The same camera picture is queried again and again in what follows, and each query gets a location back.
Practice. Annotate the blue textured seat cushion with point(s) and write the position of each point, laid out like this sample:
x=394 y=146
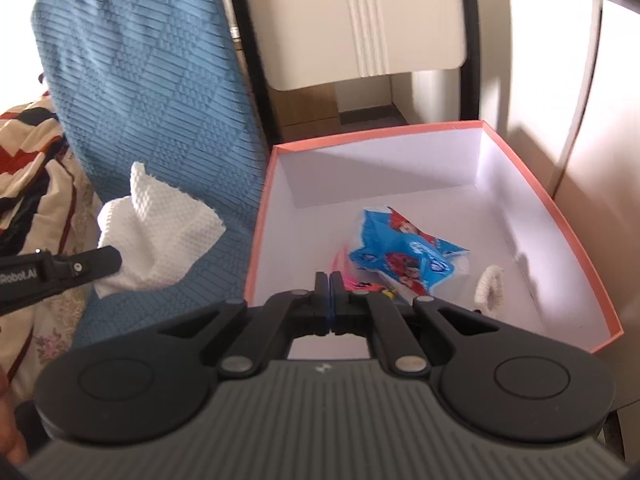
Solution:
x=157 y=82

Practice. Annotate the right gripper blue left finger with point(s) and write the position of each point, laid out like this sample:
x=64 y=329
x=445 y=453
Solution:
x=310 y=315

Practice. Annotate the person's left hand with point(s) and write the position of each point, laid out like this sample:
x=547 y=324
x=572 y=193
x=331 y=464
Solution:
x=12 y=443

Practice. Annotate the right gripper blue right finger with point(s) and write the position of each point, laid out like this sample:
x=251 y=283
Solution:
x=349 y=313

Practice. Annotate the red black cream blanket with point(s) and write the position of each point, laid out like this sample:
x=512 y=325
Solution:
x=30 y=159

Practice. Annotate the pink feather toy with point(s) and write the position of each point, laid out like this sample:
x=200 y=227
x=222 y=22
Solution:
x=358 y=279

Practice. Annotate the pink cardboard box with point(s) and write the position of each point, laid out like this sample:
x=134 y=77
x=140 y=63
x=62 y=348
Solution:
x=458 y=181

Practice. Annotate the blue snack wrapper bag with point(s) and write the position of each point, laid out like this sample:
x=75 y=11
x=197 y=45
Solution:
x=414 y=262

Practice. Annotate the white paper towel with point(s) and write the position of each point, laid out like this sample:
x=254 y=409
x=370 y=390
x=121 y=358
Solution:
x=159 y=232

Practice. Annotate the floral lace bed cover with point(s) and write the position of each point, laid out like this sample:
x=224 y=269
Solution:
x=33 y=337

